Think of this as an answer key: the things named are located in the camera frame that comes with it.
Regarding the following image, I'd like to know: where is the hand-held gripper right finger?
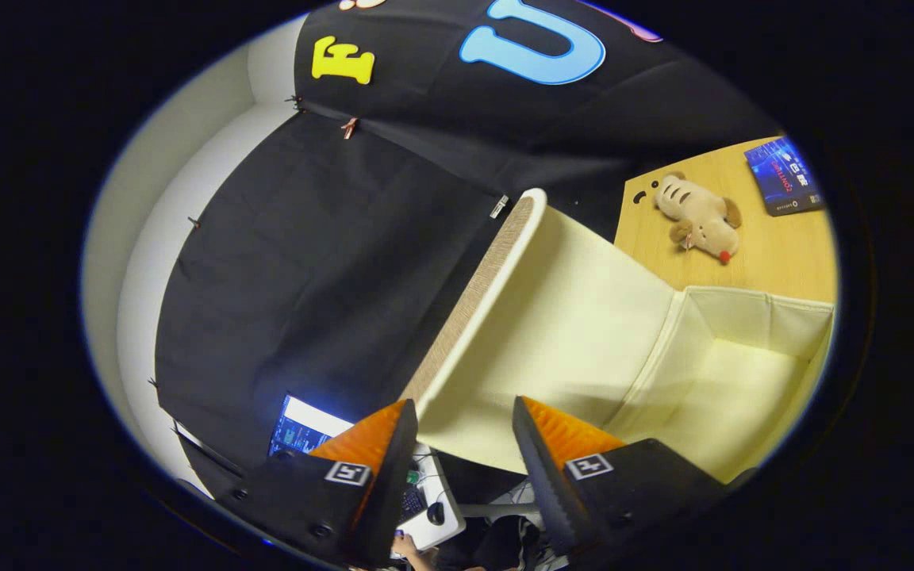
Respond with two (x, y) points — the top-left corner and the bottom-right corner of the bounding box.
(512, 396), (758, 560)

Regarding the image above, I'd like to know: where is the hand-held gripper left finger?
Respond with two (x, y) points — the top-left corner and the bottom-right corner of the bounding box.
(215, 399), (420, 570)

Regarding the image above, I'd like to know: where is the beige fabric storage box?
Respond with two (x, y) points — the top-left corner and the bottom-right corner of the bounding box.
(401, 188), (835, 485)

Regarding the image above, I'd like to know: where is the black keyboard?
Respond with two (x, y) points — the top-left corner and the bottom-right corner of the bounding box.
(397, 485), (428, 526)

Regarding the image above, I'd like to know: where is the white office desk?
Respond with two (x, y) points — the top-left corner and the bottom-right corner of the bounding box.
(394, 444), (467, 554)

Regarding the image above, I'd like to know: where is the lit computer monitor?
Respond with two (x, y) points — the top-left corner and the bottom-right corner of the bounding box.
(269, 394), (355, 457)

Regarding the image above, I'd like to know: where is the tan plush toy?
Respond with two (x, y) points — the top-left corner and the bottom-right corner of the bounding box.
(633, 171), (743, 265)

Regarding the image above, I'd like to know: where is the blue cover book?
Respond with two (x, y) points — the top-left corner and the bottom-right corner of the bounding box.
(745, 136), (826, 217)

